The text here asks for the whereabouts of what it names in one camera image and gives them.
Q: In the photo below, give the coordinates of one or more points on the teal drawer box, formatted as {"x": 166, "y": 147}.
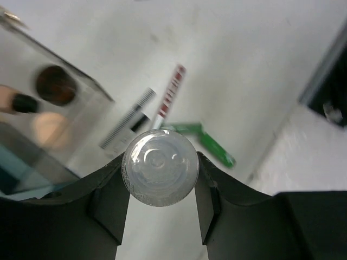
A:
{"x": 26, "y": 167}

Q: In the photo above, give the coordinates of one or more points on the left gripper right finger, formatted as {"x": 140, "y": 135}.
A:
{"x": 238, "y": 222}

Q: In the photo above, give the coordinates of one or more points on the silver eyeliner pencil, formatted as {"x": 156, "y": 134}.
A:
{"x": 145, "y": 98}

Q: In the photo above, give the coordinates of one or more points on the beige makeup sponge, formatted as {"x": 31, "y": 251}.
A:
{"x": 52, "y": 130}

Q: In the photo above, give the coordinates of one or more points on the green tube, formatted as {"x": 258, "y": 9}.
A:
{"x": 184, "y": 128}
{"x": 215, "y": 149}

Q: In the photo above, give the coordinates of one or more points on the red lip pencil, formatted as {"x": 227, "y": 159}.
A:
{"x": 169, "y": 96}

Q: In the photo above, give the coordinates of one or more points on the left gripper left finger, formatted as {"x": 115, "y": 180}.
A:
{"x": 84, "y": 220}

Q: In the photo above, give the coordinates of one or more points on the beige foundation bottle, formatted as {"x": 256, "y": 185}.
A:
{"x": 13, "y": 101}

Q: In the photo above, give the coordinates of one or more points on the clear plastic tube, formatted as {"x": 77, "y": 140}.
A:
{"x": 160, "y": 167}

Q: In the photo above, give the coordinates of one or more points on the small black jar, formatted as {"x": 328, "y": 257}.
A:
{"x": 54, "y": 85}

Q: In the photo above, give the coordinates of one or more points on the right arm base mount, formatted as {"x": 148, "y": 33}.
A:
{"x": 325, "y": 93}

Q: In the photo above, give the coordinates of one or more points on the green tube lower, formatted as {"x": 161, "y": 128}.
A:
{"x": 215, "y": 149}

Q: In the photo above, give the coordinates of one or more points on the clear acrylic drawer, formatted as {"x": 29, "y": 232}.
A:
{"x": 21, "y": 58}

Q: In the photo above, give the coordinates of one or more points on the green tube upper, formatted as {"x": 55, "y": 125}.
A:
{"x": 184, "y": 128}

